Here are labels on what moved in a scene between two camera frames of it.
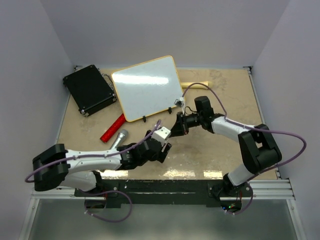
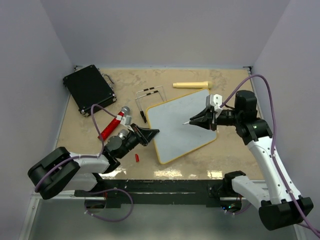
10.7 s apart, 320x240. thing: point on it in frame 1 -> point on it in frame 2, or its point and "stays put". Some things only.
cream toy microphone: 185,85 stays put
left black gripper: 160,155 -> 148,134
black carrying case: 90,90 stays put
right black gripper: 178,129 -> 206,114
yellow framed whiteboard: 147,87 -> 176,140
